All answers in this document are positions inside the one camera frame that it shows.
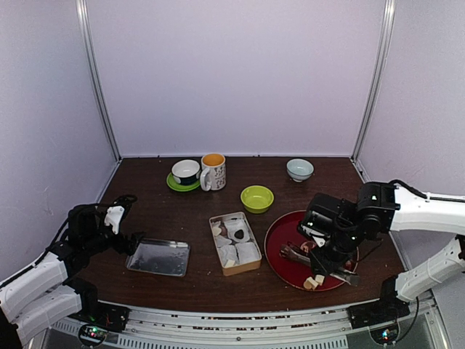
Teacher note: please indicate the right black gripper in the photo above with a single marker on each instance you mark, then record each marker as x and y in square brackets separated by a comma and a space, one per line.
[326, 265]

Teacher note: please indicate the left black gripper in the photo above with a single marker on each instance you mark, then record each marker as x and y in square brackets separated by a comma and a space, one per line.
[131, 243]

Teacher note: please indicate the metal tongs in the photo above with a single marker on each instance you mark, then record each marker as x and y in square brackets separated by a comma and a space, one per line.
[346, 276]

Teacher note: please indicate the bear print tin lid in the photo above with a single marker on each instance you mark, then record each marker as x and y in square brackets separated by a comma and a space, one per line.
[160, 257]

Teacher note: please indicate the beige rectangular tin box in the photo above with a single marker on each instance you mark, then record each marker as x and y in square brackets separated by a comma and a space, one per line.
[235, 243]

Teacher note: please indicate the dark oval chocolate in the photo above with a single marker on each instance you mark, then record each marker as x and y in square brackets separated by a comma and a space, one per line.
[239, 234]

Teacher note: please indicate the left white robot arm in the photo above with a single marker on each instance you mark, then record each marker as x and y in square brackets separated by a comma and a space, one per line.
[49, 289]

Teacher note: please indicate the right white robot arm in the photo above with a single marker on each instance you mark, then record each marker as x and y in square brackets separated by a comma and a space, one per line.
[340, 226]

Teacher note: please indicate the cream cube chocolate front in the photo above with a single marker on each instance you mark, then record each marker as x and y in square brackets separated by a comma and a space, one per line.
[319, 279]

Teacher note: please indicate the beige chocolate piece front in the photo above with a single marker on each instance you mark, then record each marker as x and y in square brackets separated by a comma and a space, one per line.
[310, 283]

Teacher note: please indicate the red round lacquer tray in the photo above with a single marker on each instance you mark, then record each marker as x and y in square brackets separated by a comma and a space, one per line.
[283, 234]

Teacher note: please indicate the white paper cup liner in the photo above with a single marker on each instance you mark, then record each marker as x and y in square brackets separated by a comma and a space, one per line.
[228, 252]
[233, 225]
[222, 241]
[247, 252]

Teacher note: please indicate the lime green bowl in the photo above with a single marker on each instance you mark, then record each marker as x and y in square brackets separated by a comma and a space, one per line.
[257, 199]

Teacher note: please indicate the pale blue ceramic bowl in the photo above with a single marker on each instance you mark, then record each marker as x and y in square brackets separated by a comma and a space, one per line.
[299, 170]

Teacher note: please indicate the navy white cup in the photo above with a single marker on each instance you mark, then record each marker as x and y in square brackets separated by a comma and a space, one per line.
[186, 172]

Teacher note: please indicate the white patterned mug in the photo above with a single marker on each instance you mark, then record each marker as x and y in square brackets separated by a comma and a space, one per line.
[213, 174]

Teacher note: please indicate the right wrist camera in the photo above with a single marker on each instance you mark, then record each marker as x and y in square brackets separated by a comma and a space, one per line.
[319, 238]

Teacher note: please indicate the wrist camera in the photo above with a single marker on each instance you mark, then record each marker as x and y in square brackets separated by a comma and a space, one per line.
[319, 238]
[113, 218]

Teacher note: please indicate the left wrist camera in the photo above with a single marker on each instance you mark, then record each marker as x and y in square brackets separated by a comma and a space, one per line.
[113, 218]

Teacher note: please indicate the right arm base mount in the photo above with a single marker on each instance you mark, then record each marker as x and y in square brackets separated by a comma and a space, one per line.
[387, 308]

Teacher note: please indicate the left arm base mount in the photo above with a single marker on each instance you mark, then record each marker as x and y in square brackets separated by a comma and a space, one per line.
[104, 315]

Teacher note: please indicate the left aluminium frame post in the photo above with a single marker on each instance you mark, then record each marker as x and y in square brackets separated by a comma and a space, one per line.
[86, 32]

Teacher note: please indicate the aluminium frame post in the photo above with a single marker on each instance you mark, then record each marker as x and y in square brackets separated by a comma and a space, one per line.
[385, 38]
[86, 32]

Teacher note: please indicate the right aluminium frame post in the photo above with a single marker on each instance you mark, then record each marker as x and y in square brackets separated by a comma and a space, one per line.
[385, 38]

